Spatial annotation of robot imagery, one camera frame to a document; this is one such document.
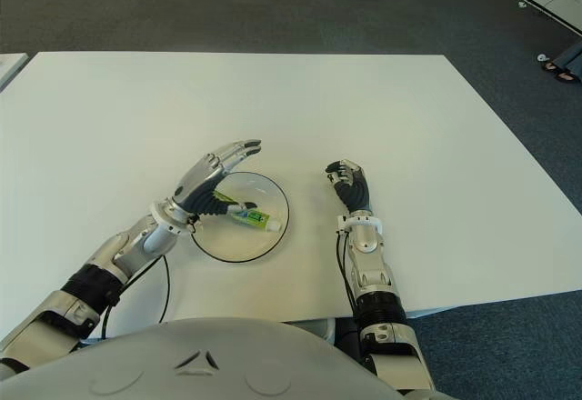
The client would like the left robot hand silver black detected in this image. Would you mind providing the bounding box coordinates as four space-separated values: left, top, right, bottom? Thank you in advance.
174 137 264 219

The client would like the blue jeans leg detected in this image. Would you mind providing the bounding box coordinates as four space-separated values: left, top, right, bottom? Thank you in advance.
552 40 582 78

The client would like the white side table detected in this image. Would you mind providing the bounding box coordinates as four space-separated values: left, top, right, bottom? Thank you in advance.
0 53 31 92

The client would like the grey robot torso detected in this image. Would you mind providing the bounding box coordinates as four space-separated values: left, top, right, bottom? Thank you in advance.
0 317 437 400

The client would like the white plate with black rim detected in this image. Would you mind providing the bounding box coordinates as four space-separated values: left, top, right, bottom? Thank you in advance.
189 171 291 265

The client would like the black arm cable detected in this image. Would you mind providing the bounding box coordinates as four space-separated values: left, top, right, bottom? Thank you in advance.
336 230 365 324
99 254 172 340

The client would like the green white toothpaste tube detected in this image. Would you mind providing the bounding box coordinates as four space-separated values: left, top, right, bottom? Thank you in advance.
213 190 281 234

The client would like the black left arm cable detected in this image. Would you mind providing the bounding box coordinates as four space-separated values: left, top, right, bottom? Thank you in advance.
99 254 172 340

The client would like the foot in sandal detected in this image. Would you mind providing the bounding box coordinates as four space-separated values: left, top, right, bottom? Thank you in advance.
543 61 581 84

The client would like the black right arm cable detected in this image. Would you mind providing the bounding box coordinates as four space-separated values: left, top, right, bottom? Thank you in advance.
336 230 365 324

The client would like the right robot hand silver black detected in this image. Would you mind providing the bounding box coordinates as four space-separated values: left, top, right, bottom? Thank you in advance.
325 157 374 215

